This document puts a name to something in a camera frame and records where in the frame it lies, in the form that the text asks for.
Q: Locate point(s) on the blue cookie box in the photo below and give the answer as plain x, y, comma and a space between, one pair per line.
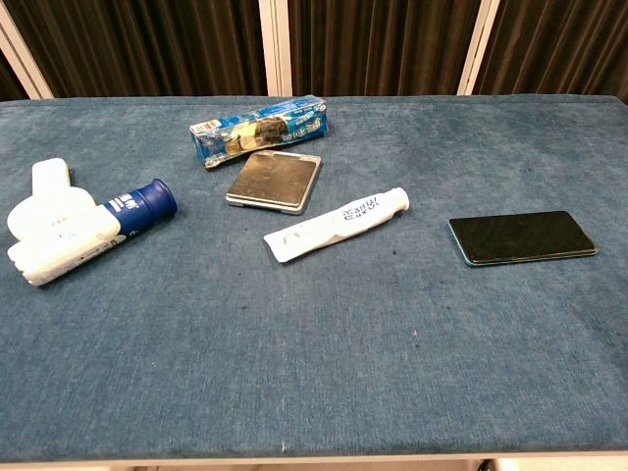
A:
255, 132

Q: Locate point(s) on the white frame post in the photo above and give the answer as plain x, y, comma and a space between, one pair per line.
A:
478, 46
276, 46
24, 54

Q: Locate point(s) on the white squeezed tube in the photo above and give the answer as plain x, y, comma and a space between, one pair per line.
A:
338, 222

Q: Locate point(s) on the blue bottle with white label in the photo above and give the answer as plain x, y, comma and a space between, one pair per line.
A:
147, 203

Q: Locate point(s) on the black smartphone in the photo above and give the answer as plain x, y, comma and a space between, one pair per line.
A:
522, 237

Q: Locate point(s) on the dark pleated curtain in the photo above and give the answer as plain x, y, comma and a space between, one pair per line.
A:
147, 44
378, 44
10, 81
559, 46

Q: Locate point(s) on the blue velvet table cloth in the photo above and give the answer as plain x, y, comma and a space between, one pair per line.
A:
314, 353

